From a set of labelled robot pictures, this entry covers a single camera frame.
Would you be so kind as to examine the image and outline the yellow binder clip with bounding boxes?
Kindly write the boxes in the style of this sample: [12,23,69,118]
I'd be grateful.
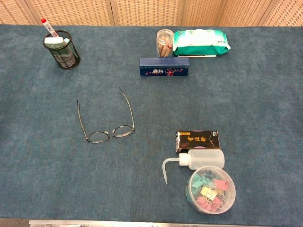
[200,185,217,198]

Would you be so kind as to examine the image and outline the green white wet wipes pack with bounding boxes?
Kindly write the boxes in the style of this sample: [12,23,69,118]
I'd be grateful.
[172,28,232,57]

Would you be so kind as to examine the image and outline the clear tube with red cap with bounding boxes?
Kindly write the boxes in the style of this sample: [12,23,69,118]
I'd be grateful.
[41,18,60,38]

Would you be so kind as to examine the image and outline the clear round plastic cup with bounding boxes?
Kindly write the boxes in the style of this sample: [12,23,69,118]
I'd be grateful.
[185,165,236,215]

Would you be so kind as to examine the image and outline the white and green box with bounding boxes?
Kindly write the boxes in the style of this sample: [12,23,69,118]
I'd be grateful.
[44,36,66,51]

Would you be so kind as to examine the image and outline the clear plastic jar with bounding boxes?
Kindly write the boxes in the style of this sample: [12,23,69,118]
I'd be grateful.
[156,29,175,58]

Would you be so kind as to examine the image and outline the long blue floral box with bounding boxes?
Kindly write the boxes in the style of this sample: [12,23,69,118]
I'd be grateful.
[139,57,190,77]

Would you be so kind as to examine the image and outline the black mesh pen holder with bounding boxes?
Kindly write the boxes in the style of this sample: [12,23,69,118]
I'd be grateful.
[42,30,81,70]

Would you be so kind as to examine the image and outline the thin black-framed eyeglasses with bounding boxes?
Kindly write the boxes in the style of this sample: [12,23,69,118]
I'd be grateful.
[76,87,136,144]

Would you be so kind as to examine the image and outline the black box with gold characters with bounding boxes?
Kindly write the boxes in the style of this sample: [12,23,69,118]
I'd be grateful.
[175,130,221,154]

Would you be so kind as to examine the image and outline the translucent wash bottle with spout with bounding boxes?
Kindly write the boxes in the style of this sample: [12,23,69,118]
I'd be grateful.
[161,149,225,185]

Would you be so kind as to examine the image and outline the blue felt table cloth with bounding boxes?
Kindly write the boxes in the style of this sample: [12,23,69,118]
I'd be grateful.
[0,24,303,224]

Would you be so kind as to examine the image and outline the aluminium rail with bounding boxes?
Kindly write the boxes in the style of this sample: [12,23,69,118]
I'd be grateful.
[28,219,272,227]

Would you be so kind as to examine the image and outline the teal binder clip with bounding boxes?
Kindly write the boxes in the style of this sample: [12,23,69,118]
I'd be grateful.
[190,176,206,190]

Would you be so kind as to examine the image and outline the woven rattan folding screen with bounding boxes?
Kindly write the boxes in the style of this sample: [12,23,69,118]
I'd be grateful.
[0,0,303,27]

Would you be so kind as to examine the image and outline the pink binder clip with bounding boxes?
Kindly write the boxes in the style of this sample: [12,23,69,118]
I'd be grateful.
[210,197,224,212]
[196,196,213,211]
[213,179,230,191]

